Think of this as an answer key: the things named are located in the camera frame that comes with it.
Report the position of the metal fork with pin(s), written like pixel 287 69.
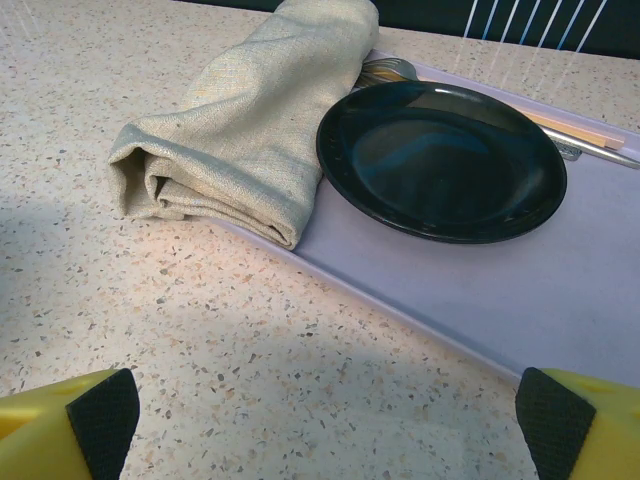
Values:
pixel 380 76

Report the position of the beige cloth napkin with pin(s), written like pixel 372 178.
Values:
pixel 240 125

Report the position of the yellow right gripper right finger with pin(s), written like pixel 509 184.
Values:
pixel 600 440

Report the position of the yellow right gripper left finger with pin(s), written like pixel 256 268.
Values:
pixel 40 440

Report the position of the wooden chopstick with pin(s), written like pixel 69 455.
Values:
pixel 575 125
pixel 575 134

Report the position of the black plate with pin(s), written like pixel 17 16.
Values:
pixel 440 165

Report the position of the metal knife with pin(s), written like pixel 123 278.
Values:
pixel 600 152

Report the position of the lavender tray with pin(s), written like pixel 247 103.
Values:
pixel 475 300

